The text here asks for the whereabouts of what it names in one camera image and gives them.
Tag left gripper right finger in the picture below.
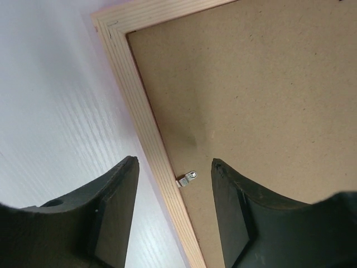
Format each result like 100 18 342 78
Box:
211 159 356 267

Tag brown frame backing board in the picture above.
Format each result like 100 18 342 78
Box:
128 1 356 267

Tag metal retaining clip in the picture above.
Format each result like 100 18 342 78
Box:
176 171 197 188

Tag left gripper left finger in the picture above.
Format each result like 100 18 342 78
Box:
1 156 139 267

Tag pink wooden photo frame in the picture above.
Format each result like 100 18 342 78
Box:
91 1 227 267

